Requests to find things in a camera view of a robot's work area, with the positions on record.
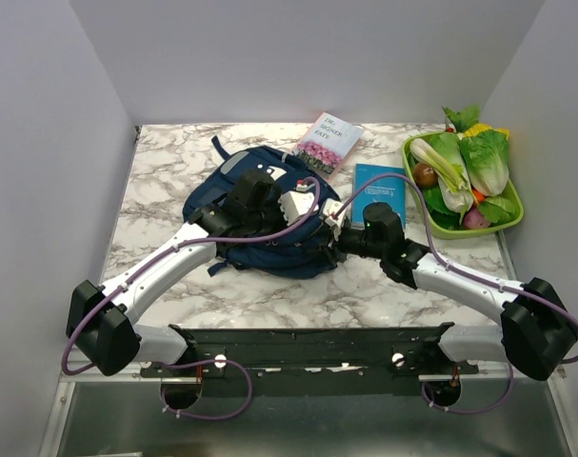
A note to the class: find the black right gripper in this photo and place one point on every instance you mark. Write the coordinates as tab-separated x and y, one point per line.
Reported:
337	246

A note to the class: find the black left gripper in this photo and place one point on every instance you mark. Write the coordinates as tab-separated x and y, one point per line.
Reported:
273	203

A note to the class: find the navy blue student backpack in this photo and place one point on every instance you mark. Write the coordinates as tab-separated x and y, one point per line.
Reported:
269	259

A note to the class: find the white book with pink roses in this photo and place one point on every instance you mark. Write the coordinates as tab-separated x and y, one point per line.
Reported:
328	144

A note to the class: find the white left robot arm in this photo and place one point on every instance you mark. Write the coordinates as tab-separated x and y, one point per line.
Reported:
104	321

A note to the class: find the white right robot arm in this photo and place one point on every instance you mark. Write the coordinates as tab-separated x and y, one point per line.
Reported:
530	329

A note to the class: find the teal blue hardcover book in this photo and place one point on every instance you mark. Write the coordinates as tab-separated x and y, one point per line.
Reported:
390	190

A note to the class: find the brown round fruit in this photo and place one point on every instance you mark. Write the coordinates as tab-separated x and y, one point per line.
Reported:
424	176

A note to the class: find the purple onion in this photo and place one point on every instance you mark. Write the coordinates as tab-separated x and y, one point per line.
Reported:
474	219

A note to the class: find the green plastic vegetable tray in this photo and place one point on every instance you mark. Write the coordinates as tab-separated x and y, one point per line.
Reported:
503	211

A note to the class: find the white green bok choy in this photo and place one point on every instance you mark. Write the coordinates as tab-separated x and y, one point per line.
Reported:
441	151

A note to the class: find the green lettuce head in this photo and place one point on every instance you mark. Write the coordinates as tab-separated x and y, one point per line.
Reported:
486	159

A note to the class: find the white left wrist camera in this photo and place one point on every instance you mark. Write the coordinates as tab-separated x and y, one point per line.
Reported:
295	204

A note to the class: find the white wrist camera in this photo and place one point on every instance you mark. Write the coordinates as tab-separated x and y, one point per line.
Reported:
333	216
295	204

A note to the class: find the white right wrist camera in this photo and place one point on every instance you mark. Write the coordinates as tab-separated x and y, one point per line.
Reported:
333	216

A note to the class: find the black mounting rail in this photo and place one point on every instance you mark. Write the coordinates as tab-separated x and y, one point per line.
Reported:
229	363

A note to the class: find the aluminium frame rail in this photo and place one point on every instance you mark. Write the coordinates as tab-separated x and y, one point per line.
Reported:
57	421

